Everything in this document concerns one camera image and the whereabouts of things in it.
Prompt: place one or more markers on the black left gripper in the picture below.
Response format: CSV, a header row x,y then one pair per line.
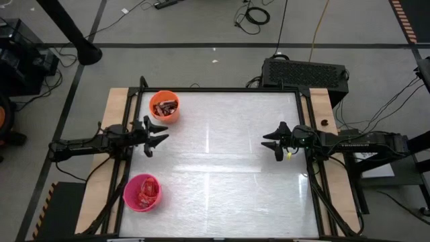
x,y
142,134

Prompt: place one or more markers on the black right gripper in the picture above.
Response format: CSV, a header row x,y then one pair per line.
x,y
294,139

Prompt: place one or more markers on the red KitKat candy bar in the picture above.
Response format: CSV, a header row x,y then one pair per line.
x,y
146,202
151,186
142,195

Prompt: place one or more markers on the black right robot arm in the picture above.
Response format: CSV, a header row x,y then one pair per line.
x,y
363,144

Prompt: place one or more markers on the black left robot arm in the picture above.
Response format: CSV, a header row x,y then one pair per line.
x,y
84,144

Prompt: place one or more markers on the orange halloween bucket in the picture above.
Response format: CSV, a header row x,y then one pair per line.
x,y
164,118

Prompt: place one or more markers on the pink halloween bucket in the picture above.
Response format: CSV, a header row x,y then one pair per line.
x,y
129,193

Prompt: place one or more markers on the wooden table side board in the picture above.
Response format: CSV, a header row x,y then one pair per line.
x,y
117,97
320,101

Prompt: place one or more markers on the black perforated computer case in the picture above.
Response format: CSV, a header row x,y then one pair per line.
x,y
302,75

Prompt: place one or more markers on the white paper scrap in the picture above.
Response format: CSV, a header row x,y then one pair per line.
x,y
125,10
215,61

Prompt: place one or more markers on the white paper sign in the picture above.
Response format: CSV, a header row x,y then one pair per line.
x,y
378,169

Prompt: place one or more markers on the black mat hazard-striped edge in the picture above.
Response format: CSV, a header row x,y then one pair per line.
x,y
64,215
420,17

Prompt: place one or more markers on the black power strip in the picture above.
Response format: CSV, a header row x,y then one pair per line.
x,y
166,4

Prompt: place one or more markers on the dark grey floor platform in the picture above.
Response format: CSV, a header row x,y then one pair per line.
x,y
408,178

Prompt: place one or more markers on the black floor stand pole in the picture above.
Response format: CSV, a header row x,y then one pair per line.
x,y
67,27

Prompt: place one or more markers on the black stand beam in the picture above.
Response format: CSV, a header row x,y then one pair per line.
x,y
416,142

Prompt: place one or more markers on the black equipment rack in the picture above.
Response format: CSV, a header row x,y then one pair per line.
x,y
23,67

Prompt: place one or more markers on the orange and black device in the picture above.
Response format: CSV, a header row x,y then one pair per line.
x,y
2,117

